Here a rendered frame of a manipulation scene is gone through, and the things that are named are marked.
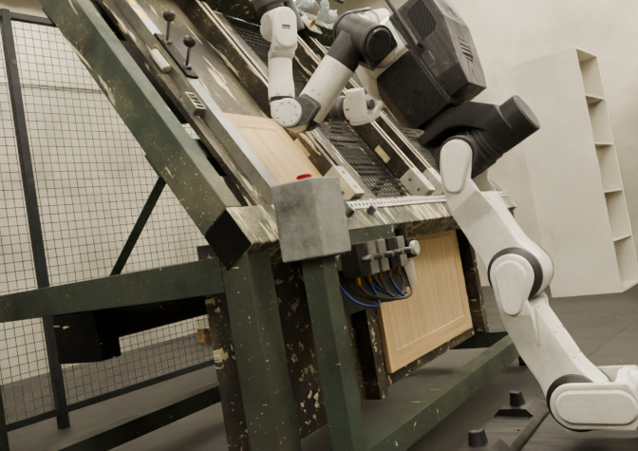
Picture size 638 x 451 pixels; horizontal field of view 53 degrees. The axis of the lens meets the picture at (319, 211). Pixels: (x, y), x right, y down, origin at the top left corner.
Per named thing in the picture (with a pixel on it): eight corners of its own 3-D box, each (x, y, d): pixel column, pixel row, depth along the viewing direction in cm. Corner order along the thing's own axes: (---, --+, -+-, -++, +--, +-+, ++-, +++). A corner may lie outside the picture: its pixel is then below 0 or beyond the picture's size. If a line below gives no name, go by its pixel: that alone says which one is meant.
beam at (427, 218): (228, 273, 157) (253, 244, 152) (201, 236, 161) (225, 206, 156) (502, 220, 342) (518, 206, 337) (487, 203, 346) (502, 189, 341)
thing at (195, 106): (192, 115, 190) (197, 107, 188) (179, 99, 192) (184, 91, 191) (200, 116, 193) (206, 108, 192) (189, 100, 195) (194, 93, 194)
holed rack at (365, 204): (350, 210, 201) (352, 208, 201) (345, 202, 202) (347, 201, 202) (508, 196, 339) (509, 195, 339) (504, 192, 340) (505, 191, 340)
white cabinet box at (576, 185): (622, 291, 521) (574, 46, 532) (552, 297, 558) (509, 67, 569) (641, 281, 567) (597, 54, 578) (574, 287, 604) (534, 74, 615)
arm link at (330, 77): (313, 145, 181) (357, 78, 179) (301, 140, 169) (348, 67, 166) (281, 123, 184) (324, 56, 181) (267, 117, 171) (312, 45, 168)
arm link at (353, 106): (332, 124, 223) (361, 122, 217) (328, 93, 220) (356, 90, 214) (347, 117, 232) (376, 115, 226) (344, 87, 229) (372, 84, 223)
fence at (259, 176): (276, 215, 180) (284, 205, 178) (113, 1, 212) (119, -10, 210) (287, 214, 184) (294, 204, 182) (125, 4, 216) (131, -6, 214)
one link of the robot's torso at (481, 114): (546, 130, 174) (510, 79, 179) (534, 127, 163) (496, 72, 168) (463, 187, 188) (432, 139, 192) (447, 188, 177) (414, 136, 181)
